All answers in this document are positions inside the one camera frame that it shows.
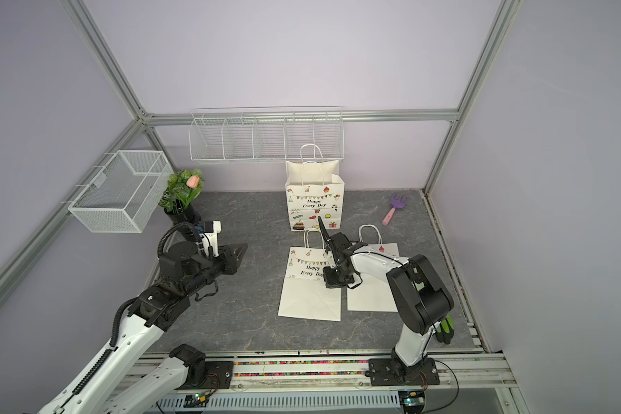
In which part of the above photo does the large white party paper bag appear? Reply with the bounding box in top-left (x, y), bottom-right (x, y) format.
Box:
top-left (347, 224), bottom-right (400, 312)

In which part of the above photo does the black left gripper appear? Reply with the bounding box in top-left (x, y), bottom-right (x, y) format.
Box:
top-left (185, 241), bottom-right (248, 296)

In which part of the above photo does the white wire side basket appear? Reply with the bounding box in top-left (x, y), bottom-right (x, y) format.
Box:
top-left (67, 150), bottom-right (173, 234)

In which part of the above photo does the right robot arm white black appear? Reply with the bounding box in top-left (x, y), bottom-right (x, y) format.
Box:
top-left (318, 221), bottom-right (455, 381)

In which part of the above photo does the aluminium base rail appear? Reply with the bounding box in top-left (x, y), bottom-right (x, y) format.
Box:
top-left (100, 350), bottom-right (528, 413)

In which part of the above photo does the pink purple toy rake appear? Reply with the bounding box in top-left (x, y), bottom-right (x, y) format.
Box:
top-left (381, 193), bottom-right (408, 226)

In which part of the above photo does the potted plant with pink flower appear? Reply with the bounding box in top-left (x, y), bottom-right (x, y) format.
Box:
top-left (159, 168), bottom-right (205, 224)

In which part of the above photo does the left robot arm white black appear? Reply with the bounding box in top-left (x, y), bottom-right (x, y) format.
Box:
top-left (40, 222), bottom-right (248, 413)

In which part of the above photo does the white wire wall shelf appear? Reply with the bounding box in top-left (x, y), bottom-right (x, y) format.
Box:
top-left (188, 106), bottom-right (344, 162)

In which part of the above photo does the green black work glove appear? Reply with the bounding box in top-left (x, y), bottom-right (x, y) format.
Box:
top-left (435, 315), bottom-right (455, 345)

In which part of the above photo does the small white party paper bag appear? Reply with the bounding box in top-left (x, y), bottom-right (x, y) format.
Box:
top-left (278, 229), bottom-right (342, 322)

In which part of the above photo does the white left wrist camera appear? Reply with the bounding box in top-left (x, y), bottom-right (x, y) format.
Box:
top-left (195, 221), bottom-right (222, 258)

